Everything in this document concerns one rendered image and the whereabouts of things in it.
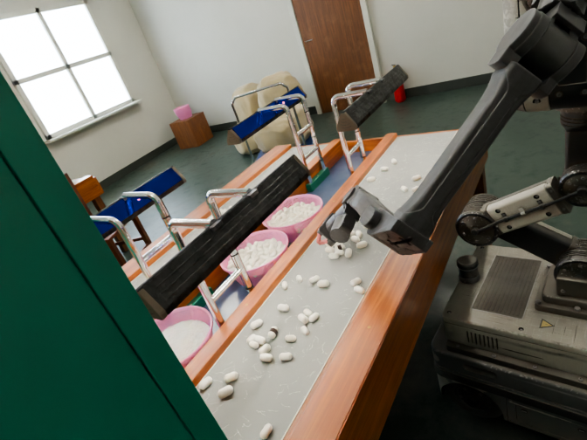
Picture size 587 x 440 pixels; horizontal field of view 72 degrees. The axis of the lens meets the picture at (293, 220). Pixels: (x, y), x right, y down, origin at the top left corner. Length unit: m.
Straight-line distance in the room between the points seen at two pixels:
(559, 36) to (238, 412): 0.94
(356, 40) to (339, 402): 5.20
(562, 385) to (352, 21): 4.97
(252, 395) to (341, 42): 5.22
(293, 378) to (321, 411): 0.14
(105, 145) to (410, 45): 4.57
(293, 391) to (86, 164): 5.91
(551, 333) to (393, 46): 4.71
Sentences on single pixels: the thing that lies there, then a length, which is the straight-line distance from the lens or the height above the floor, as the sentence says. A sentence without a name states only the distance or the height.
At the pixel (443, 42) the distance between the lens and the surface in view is 5.58.
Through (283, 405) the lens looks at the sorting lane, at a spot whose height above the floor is 0.74.
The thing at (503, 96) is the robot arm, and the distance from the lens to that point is 0.75.
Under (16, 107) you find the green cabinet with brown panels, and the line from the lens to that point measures 0.36.
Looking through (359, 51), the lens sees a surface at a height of 0.72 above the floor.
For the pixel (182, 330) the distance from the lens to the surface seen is 1.35.
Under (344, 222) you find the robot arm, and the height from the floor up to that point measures 0.94.
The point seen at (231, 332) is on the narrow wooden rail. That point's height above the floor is 0.76.
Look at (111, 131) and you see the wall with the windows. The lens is 6.95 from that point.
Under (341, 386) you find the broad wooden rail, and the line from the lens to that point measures 0.94.
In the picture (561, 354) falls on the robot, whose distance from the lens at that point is 1.42.
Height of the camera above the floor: 1.49
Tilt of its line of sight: 27 degrees down
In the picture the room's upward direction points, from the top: 19 degrees counter-clockwise
